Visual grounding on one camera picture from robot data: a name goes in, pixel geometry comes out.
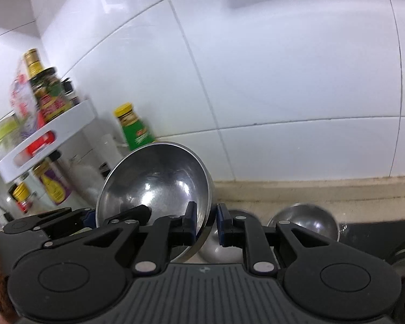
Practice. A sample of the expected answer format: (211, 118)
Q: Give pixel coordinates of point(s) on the yellow cap vinegar bottle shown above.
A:
(22, 197)

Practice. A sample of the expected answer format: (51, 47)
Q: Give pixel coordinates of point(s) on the white two-tier spice rack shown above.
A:
(71, 121)

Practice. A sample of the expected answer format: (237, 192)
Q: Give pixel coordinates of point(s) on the green lid glass jar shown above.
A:
(1, 135)

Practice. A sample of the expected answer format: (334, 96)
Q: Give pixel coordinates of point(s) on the red printed spice packet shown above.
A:
(23, 101)

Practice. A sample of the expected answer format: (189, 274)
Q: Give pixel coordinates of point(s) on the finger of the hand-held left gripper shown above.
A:
(60, 219)

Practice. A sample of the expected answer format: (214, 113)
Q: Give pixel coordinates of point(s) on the green label sauce bottle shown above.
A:
(135, 128)

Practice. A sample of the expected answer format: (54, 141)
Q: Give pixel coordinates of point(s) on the purple label sauce bottle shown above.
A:
(54, 184)

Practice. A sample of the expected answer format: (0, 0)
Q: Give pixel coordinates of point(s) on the stainless steel bowl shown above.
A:
(211, 253)
(155, 182)
(307, 219)

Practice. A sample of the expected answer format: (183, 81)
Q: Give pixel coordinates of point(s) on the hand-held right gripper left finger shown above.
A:
(191, 222)

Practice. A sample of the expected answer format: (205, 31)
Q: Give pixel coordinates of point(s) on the red label dark jar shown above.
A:
(50, 98)

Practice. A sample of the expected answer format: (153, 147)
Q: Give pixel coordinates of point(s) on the gold cap bottle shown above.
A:
(33, 62)

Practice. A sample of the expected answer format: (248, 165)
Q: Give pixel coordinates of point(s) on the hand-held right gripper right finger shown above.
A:
(222, 226)

